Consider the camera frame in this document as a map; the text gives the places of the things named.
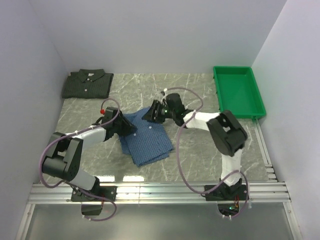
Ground blue checked long sleeve shirt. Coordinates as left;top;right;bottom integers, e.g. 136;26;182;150
119;107;174;167

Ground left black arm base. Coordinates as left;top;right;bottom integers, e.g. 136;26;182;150
70;185;117;219

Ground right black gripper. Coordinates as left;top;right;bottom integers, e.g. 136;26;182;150
142;100;176;125

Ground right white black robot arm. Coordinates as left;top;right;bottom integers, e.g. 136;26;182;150
142;93;248;200

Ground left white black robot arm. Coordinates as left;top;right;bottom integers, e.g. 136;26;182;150
39;107;137;201

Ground green plastic tray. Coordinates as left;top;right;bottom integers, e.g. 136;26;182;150
213;66;267;119

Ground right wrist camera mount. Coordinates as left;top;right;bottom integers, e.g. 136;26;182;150
160;88;168;106

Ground aluminium mounting rail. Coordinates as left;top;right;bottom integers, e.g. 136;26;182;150
27;182;291;205

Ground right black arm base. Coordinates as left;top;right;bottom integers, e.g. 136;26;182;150
201;178;250;220

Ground dark green folded shirt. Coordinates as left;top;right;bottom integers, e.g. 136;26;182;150
61;69;114;99

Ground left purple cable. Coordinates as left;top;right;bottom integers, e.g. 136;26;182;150
38;97;118;222

